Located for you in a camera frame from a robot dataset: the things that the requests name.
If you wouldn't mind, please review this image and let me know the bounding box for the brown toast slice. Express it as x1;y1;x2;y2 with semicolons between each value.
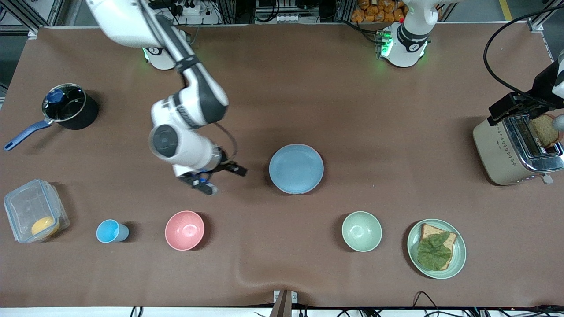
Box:
529;114;563;149

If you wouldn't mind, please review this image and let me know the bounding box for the glass lid with blue knob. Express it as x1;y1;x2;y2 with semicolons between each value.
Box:
42;84;87;122

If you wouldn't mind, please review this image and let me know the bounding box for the black pot with blue handle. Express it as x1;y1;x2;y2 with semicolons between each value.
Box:
4;83;100;151

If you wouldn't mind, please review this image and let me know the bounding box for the brown bread slice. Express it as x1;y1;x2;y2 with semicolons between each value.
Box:
418;223;458;270

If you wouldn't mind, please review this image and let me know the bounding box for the clear plastic container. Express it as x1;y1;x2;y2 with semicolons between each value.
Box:
4;179;70;244

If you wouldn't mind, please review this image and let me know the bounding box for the white power strip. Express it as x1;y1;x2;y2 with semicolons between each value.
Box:
170;0;202;16

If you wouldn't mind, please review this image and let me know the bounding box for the light blue plate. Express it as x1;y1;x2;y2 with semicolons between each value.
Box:
268;144;324;195

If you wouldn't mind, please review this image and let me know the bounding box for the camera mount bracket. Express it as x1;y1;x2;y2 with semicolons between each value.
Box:
270;290;298;317

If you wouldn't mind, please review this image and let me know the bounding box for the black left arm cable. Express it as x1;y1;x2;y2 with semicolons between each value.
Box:
483;4;564;109

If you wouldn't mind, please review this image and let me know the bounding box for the green plate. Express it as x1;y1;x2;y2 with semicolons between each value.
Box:
407;218;467;280

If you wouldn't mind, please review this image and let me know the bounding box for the green bowl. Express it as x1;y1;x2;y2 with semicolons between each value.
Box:
341;211;383;253

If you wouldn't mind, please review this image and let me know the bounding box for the black looped cable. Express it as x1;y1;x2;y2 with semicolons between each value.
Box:
412;291;445;311

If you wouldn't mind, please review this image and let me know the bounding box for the silver toaster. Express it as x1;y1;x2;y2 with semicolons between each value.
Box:
472;113;564;186

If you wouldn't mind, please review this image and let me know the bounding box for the green lettuce leaf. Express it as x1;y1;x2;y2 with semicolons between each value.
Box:
417;232;453;271

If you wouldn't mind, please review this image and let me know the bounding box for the yellow round food piece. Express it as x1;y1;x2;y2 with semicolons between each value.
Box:
31;216;60;237

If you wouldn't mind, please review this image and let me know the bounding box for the pink bowl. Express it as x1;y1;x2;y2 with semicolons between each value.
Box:
165;210;206;251

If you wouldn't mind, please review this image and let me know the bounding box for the light blue cup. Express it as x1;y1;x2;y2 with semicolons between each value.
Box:
96;219;130;243

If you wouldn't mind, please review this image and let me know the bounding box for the bag of bread rolls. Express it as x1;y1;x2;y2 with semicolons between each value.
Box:
351;0;407;23

